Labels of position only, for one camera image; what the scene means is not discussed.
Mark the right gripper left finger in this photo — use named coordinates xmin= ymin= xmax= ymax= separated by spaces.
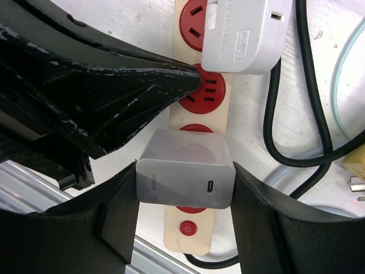
xmin=1 ymin=164 xmax=139 ymax=273

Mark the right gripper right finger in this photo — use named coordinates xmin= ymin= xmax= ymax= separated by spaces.
xmin=231 ymin=163 xmax=364 ymax=273

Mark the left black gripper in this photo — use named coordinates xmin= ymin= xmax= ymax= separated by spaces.
xmin=1 ymin=1 xmax=201 ymax=191

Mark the white Honor charger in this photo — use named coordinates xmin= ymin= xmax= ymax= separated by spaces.
xmin=136 ymin=129 xmax=236 ymax=209

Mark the yellow plug adapter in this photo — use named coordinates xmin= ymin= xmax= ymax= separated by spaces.
xmin=342 ymin=145 xmax=364 ymax=192

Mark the beige red power strip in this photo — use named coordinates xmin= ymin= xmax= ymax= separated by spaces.
xmin=164 ymin=1 xmax=235 ymax=255

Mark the aluminium front rail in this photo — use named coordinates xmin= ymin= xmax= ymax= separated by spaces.
xmin=1 ymin=161 xmax=193 ymax=273

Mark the black power cable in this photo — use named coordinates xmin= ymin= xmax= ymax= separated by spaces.
xmin=185 ymin=0 xmax=365 ymax=266

